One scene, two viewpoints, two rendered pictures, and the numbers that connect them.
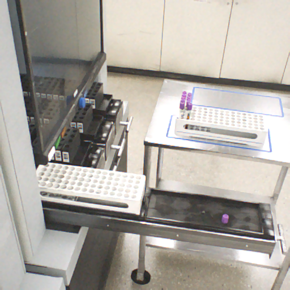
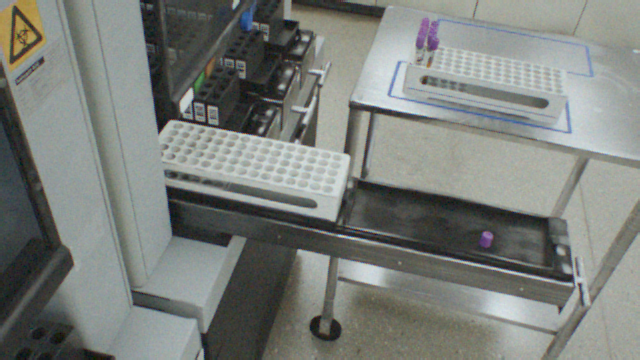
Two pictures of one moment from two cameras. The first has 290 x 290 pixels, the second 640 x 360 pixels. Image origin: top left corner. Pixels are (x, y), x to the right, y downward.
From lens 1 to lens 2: 0.16 m
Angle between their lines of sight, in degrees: 5
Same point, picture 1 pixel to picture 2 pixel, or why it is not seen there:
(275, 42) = not seen: outside the picture
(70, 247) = (212, 270)
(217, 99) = (479, 41)
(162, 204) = (376, 208)
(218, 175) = (461, 179)
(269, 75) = (555, 23)
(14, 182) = (114, 141)
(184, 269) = (397, 323)
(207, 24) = not seen: outside the picture
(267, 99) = (564, 46)
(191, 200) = (427, 204)
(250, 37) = not seen: outside the picture
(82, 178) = (240, 151)
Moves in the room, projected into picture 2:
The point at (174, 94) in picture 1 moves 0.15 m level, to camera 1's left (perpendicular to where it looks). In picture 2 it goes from (404, 29) to (339, 21)
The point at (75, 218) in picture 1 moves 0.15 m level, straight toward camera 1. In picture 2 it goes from (223, 220) to (226, 301)
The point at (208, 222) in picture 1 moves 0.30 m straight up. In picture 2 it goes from (456, 244) to (517, 68)
